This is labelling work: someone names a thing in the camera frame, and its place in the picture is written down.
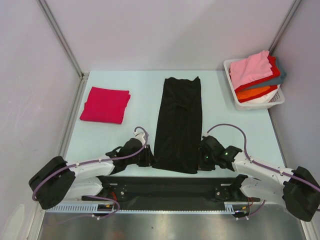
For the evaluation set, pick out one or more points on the black t-shirt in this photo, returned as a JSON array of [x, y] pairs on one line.
[[179, 126]]

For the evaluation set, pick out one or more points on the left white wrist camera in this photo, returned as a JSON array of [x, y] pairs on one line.
[[141, 136]]

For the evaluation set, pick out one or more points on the magenta t-shirt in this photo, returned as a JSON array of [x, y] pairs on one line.
[[105, 105]]

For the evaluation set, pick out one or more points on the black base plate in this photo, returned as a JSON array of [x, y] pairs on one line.
[[171, 191]]

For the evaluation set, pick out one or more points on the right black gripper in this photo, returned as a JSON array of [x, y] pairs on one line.
[[203, 156]]

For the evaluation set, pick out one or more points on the pink t-shirt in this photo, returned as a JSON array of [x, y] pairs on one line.
[[251, 69]]

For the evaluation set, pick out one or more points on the white plastic basket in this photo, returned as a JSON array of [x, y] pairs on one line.
[[277, 99]]

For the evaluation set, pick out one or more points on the aluminium frame post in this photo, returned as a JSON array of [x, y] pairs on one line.
[[296, 4], [49, 16]]

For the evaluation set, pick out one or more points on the white cable duct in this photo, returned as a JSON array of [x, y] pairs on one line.
[[109, 207]]

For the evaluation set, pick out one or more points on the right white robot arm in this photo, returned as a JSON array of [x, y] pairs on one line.
[[294, 189]]

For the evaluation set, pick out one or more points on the grey-blue t-shirt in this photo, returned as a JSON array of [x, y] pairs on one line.
[[277, 78]]

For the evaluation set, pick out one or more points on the orange t-shirt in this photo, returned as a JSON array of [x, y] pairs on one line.
[[251, 94]]

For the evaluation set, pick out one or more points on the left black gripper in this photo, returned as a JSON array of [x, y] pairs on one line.
[[148, 158]]

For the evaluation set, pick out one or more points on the left aluminium frame post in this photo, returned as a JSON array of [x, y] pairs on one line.
[[49, 16]]

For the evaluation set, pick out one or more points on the red t-shirt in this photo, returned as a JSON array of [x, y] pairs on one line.
[[252, 71]]

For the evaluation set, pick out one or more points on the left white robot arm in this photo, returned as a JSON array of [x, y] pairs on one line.
[[58, 180]]

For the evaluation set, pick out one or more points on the right aluminium frame post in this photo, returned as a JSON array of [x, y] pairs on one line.
[[296, 4]]

